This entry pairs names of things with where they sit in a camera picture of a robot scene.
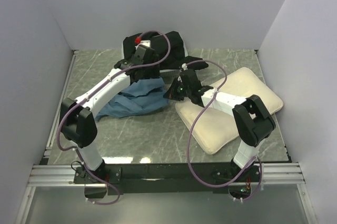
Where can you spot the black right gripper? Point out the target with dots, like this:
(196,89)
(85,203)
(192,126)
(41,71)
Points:
(171,94)

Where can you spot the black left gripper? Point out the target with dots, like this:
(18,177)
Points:
(154,72)

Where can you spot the blue fabric pillowcase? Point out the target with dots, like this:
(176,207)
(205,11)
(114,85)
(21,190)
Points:
(140,98)

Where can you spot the cream white pillow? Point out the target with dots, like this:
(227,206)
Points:
(214,128)

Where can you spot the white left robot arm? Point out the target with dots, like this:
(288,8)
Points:
(77,127)

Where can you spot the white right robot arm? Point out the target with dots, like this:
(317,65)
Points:
(252,119)

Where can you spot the white plastic basket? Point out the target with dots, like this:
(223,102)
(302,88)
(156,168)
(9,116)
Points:
(171,72)

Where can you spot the black cloth in basket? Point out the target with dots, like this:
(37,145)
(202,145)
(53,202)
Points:
(159,44)

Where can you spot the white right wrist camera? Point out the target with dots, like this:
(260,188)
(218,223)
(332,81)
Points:
(184,69)

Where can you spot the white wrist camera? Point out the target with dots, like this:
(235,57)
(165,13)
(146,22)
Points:
(139,41)
(184,69)

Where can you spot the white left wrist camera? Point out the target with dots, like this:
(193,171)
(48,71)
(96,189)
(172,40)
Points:
(139,41)

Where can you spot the aluminium frame rail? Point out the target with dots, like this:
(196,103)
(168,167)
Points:
(273,173)

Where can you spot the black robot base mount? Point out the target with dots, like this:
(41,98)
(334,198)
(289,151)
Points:
(119,179)

